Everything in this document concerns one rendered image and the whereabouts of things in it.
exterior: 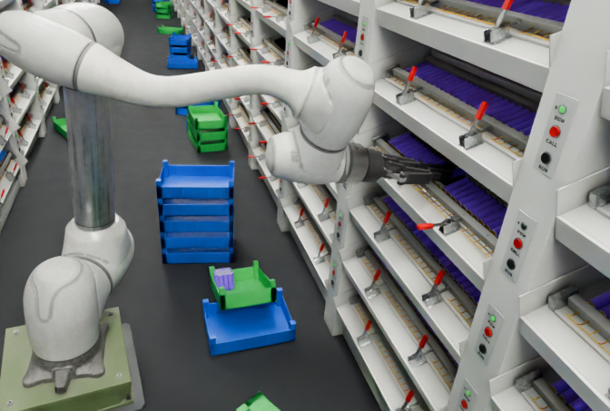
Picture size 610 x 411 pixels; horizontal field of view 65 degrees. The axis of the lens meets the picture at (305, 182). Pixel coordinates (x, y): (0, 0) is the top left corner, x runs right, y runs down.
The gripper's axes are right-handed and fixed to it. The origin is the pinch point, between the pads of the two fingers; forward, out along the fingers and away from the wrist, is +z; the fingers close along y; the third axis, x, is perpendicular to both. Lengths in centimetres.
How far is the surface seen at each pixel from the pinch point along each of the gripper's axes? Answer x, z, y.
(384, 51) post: -20.5, -4.8, 31.4
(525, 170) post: -14.5, -8.9, -30.3
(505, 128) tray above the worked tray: -17.1, -2.0, -16.1
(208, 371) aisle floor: 90, -35, 27
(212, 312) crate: 87, -29, 53
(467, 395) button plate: 33.5, -0.3, -34.1
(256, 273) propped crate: 81, -10, 69
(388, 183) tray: 8.7, -3.9, 10.5
